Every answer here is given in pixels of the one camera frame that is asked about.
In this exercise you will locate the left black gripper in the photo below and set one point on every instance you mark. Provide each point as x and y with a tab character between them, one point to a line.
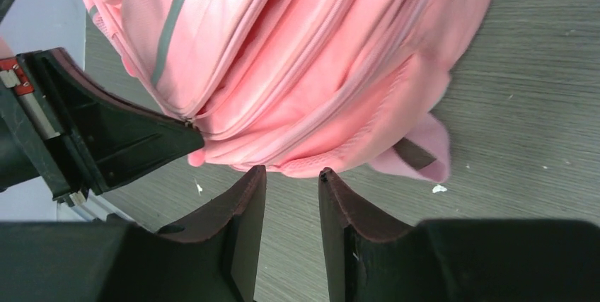
58	124

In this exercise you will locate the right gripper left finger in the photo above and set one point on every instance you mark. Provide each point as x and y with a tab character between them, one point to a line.
209	255

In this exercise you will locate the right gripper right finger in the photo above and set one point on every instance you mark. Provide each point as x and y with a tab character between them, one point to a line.
372	256

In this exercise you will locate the pink student backpack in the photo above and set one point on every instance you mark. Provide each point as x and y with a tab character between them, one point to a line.
300	85

